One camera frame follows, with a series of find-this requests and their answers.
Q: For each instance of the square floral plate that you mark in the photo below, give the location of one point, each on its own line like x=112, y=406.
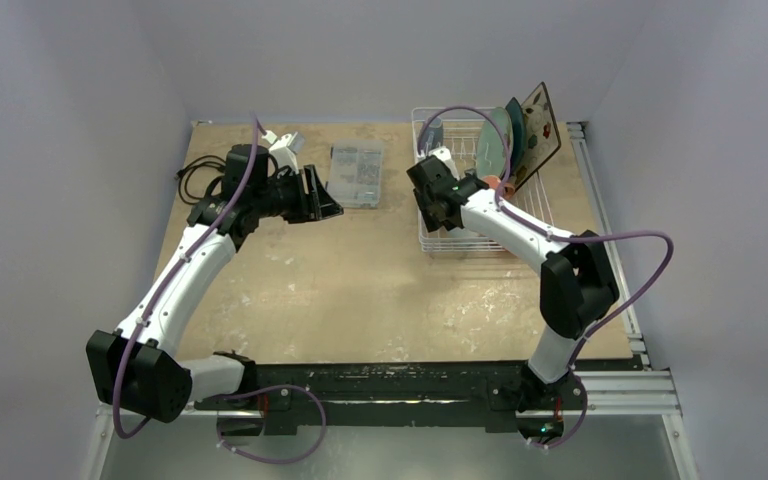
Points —
x=542, y=137

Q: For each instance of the white wire dish rack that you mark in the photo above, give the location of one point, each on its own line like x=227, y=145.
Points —
x=461, y=131

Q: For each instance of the clear plastic screw box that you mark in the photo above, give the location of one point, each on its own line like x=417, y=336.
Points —
x=355, y=173

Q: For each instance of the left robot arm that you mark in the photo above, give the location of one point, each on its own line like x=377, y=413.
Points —
x=134, y=367

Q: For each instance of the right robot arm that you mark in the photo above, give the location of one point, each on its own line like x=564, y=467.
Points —
x=577, y=286

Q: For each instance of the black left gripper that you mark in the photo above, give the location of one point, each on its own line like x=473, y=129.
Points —
x=315, y=205

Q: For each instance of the teal square plate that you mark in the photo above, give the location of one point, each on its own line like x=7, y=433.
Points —
x=518, y=138

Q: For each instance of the pink flowered mug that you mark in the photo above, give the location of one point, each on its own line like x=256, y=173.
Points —
x=508, y=190

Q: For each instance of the black table edge rail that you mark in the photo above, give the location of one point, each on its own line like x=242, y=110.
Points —
x=493, y=395

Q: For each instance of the grey printed mug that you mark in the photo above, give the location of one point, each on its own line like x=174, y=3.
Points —
x=431, y=139

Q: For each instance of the light green round plate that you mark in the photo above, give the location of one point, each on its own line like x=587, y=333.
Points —
x=490, y=157

